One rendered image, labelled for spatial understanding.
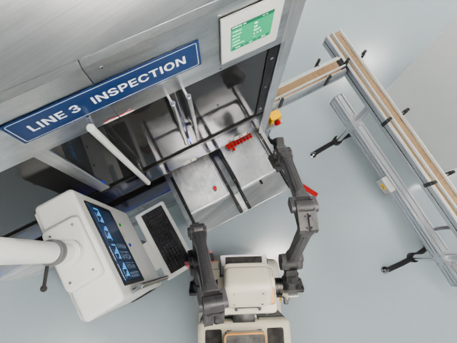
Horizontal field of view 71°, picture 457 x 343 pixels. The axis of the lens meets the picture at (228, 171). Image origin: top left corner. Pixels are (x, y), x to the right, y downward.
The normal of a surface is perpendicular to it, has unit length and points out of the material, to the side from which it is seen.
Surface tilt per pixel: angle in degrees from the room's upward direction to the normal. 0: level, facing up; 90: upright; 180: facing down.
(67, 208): 0
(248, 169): 0
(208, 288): 41
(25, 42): 0
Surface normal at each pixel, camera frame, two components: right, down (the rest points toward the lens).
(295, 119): 0.00, -0.25
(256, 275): -0.01, -0.84
